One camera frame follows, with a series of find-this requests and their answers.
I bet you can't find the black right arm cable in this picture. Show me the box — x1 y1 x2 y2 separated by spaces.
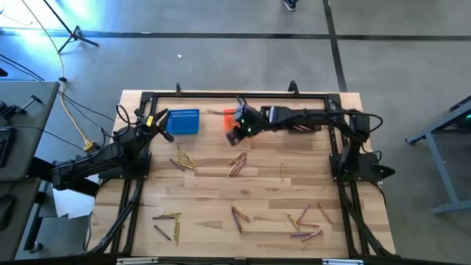
323 109 384 154

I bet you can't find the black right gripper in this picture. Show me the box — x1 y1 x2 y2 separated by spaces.
225 105 272 147

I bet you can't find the black floor cable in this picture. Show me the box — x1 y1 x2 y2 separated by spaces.
0 54 116 123

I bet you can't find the dark side desk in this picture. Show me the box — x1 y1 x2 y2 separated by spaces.
0 177 42 263

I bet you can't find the orange plastic basket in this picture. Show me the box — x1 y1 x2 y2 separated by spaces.
223 107 238 133

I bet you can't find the black keyboard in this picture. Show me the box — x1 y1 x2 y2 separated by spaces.
0 127 16 169

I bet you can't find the yellow power cable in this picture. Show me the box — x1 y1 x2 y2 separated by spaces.
20 0 97 152

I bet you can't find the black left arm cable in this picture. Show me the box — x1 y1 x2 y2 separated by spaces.
116 104 139 128

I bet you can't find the white paper sheet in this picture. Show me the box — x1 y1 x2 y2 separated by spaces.
51 174 99 221

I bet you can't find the grey metal stand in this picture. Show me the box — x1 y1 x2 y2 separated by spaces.
404 94 471 215

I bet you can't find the black aluminium table frame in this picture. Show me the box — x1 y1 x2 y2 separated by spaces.
88 90 397 258

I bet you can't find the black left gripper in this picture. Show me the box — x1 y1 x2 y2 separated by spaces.
135 108 176 144

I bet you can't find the black computer mouse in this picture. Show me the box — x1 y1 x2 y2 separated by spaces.
0 194 16 232

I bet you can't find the black plastic basket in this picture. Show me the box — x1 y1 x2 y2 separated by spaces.
288 123 323 134

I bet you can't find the black desk clamp tool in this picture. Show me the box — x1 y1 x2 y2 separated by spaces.
0 94 43 119

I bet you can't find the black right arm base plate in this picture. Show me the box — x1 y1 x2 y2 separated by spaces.
329 151 384 183

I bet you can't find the black floor beam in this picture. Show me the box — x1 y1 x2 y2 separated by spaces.
27 156 101 198

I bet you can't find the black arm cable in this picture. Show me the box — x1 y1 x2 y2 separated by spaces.
323 109 384 154
116 104 139 128

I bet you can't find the silver metal bracket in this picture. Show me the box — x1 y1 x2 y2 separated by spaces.
322 258 364 265
116 257 160 265

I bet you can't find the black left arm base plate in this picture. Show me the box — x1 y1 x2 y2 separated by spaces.
98 151 152 180

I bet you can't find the black tripod stand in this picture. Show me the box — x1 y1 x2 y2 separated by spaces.
42 0 100 53

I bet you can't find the blue plastic basket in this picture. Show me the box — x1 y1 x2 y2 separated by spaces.
166 107 201 135

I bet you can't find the black rig rail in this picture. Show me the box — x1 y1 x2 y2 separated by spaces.
0 252 471 265

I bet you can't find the grey side desk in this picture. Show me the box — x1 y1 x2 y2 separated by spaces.
0 80 60 182

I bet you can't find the black power plug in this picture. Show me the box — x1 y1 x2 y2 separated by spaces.
373 163 397 180

